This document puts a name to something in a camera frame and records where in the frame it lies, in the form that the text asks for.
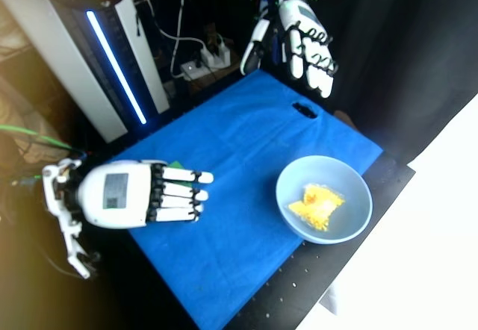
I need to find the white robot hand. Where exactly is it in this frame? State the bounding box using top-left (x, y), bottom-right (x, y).
top-left (240, 0), bottom-right (340, 99)
top-left (76, 160), bottom-right (214, 230)

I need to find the yellow studded square pad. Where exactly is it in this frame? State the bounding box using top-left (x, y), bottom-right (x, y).
top-left (287, 183), bottom-right (347, 232)

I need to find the white power strip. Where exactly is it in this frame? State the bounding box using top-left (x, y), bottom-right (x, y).
top-left (200, 37), bottom-right (232, 70)

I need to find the white adapter box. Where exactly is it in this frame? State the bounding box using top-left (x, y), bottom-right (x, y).
top-left (180, 60), bottom-right (210, 81)

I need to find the blue cloth mat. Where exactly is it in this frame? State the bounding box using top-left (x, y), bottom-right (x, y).
top-left (111, 69), bottom-right (385, 330)

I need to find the white tower with blue light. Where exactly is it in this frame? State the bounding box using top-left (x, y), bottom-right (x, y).
top-left (0, 0), bottom-right (172, 144)

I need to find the light blue bowl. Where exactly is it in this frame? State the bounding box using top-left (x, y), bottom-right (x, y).
top-left (275, 155), bottom-right (373, 245)

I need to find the green cable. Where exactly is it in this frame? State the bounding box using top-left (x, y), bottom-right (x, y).
top-left (0, 123), bottom-right (89, 158)

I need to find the white cable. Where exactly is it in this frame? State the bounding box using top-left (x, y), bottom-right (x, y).
top-left (133, 0), bottom-right (207, 46)

